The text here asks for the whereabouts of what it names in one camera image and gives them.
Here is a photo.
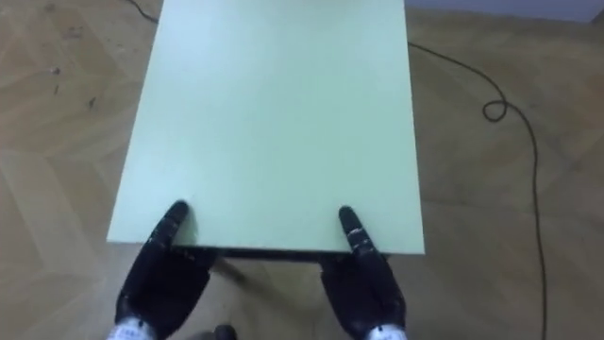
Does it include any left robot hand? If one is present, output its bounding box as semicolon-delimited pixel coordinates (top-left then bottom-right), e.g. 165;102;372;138
114;199;219;339

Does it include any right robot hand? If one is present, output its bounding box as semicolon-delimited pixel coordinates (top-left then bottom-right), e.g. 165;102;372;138
319;205;408;339

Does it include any black floor cable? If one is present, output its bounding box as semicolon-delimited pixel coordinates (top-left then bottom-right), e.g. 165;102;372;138
126;0;160;25
407;41;549;340

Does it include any pale green top table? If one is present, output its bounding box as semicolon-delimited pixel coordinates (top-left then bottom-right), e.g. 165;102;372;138
106;0;426;264

